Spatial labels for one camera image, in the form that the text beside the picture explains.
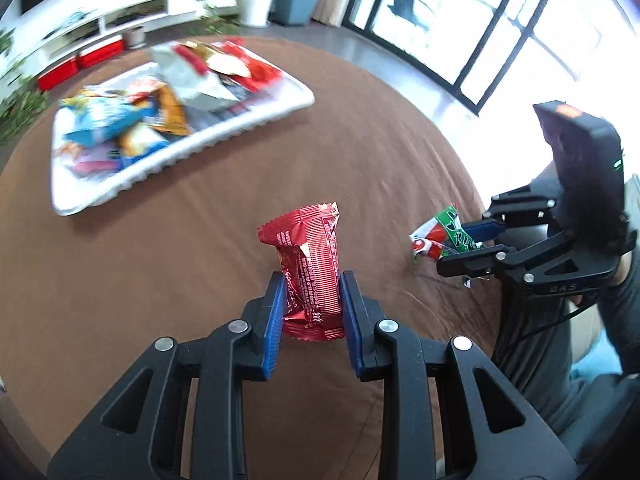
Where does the orange snack packet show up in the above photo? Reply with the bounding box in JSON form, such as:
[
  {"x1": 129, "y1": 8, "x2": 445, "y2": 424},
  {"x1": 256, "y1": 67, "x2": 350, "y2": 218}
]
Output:
[{"x1": 152, "y1": 84, "x2": 192, "y2": 136}]

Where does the trailing plant on cabinet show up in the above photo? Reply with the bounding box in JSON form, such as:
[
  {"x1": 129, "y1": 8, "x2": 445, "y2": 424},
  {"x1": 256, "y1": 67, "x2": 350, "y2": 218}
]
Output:
[{"x1": 0, "y1": 30, "x2": 52, "y2": 147}]

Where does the blue cake packet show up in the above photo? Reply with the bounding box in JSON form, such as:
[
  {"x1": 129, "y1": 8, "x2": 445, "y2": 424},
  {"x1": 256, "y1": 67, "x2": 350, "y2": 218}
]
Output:
[{"x1": 117, "y1": 121, "x2": 172, "y2": 167}]

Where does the gold packet with red label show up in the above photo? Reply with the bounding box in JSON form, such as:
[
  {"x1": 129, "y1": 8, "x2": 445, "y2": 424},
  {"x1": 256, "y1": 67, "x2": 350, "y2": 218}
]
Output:
[{"x1": 177, "y1": 40, "x2": 251, "y2": 78}]

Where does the outdoor black chair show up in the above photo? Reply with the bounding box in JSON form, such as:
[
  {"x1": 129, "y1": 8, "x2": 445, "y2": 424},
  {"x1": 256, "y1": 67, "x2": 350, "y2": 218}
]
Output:
[{"x1": 387, "y1": 0, "x2": 452, "y2": 32}]

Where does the pink snack packet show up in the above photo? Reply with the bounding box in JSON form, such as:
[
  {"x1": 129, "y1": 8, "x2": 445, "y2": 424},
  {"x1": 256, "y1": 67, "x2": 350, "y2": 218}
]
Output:
[{"x1": 72, "y1": 142, "x2": 124, "y2": 177}]

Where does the crinkled red foil packet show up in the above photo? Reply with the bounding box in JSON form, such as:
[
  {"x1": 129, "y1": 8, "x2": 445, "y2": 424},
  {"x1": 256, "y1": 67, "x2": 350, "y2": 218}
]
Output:
[{"x1": 256, "y1": 202, "x2": 347, "y2": 343}]

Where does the large white and red bag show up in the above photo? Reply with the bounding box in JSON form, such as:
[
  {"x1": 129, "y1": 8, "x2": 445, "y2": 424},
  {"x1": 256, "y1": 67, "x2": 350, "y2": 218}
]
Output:
[{"x1": 150, "y1": 42, "x2": 242, "y2": 113}]

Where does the small brown pot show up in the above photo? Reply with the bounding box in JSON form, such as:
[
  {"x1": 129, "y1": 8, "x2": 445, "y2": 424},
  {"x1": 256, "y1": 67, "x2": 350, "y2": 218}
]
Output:
[{"x1": 122, "y1": 25, "x2": 147, "y2": 50}]

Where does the black snack packet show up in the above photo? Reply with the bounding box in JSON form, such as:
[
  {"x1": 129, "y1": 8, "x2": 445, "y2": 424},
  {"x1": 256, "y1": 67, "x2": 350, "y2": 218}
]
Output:
[{"x1": 220, "y1": 77, "x2": 254, "y2": 104}]

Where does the black cable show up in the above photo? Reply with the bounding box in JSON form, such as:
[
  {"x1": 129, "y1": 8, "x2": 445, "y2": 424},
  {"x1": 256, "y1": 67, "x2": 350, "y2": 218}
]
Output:
[{"x1": 519, "y1": 304, "x2": 587, "y2": 342}]

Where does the green snack packet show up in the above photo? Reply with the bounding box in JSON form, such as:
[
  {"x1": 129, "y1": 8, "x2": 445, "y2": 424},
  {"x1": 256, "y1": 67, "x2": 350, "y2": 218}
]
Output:
[{"x1": 409, "y1": 204, "x2": 484, "y2": 289}]

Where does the white television cabinet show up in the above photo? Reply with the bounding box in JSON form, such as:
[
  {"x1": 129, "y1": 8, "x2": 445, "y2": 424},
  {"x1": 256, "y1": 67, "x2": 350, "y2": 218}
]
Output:
[{"x1": 0, "y1": 0, "x2": 172, "y2": 77}]

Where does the black-framed glass window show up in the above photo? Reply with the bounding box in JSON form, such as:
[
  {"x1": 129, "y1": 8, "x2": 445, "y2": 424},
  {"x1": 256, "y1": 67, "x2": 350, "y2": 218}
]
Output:
[{"x1": 345, "y1": 0, "x2": 640, "y2": 117}]

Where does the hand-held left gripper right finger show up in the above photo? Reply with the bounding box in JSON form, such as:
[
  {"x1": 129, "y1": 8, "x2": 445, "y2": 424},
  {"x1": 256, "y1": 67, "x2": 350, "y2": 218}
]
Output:
[{"x1": 339, "y1": 270, "x2": 578, "y2": 480}]

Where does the colourful panda snack packet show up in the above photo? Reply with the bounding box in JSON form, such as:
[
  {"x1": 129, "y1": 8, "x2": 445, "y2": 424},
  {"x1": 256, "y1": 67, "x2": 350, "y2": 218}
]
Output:
[{"x1": 59, "y1": 91, "x2": 157, "y2": 147}]

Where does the white plastic tray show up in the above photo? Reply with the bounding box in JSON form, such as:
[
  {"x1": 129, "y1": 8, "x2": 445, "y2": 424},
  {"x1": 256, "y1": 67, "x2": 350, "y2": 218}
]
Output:
[{"x1": 50, "y1": 37, "x2": 316, "y2": 217}]

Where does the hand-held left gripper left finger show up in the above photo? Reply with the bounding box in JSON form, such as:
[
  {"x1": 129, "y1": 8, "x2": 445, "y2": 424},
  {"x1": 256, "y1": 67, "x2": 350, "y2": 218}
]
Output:
[{"x1": 47, "y1": 271, "x2": 288, "y2": 480}]

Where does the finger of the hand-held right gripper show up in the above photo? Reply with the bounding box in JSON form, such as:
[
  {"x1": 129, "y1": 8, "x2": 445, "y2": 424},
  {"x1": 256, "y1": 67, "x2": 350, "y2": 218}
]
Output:
[
  {"x1": 437, "y1": 230, "x2": 576, "y2": 279},
  {"x1": 462, "y1": 185, "x2": 557, "y2": 242}
]

